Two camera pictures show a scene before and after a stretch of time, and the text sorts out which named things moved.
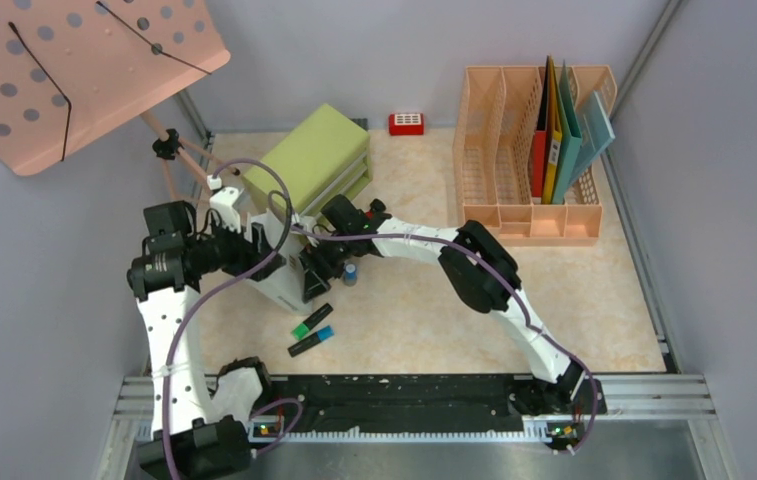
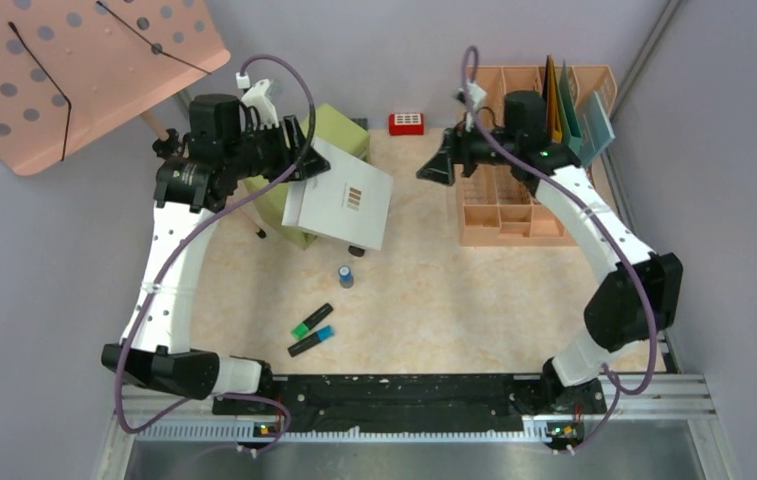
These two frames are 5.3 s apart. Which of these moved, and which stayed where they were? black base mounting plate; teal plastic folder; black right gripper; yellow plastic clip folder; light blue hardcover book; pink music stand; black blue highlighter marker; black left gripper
Moved: black right gripper; black left gripper
Stayed: teal plastic folder; yellow plastic clip folder; black base mounting plate; black blue highlighter marker; pink music stand; light blue hardcover book
